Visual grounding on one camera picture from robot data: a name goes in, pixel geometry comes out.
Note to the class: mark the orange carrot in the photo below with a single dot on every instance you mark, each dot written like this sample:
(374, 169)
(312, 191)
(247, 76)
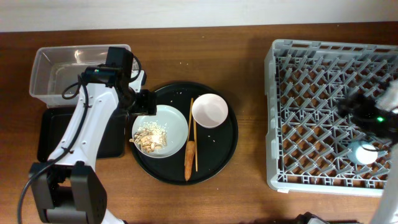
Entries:
(189, 155)

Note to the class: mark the clear plastic waste bin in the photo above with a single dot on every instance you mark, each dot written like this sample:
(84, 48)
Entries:
(56, 68)

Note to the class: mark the grey dishwasher rack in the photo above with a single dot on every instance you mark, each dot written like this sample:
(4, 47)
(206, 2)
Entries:
(307, 141)

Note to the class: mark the blue cup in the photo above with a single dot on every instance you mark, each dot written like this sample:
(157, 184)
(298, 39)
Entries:
(362, 153)

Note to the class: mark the black rectangular tray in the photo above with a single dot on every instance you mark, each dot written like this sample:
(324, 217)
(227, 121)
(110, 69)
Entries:
(56, 120)

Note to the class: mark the round black serving tray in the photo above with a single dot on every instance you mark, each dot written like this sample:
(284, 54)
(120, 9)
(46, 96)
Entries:
(215, 146)

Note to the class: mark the rice and mushroom scraps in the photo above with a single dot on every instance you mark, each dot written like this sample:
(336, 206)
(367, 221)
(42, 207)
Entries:
(149, 137)

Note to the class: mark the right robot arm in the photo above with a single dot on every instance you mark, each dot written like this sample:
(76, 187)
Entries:
(378, 118)

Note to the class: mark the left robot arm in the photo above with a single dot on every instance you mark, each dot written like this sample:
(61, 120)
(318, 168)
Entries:
(66, 188)

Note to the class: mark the grey plate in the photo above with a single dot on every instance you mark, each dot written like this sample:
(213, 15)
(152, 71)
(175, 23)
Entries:
(175, 125)

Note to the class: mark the pink bowl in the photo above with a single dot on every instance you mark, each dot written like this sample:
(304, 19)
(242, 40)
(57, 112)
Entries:
(210, 110)

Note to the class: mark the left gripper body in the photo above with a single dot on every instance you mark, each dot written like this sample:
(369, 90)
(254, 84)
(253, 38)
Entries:
(139, 103)

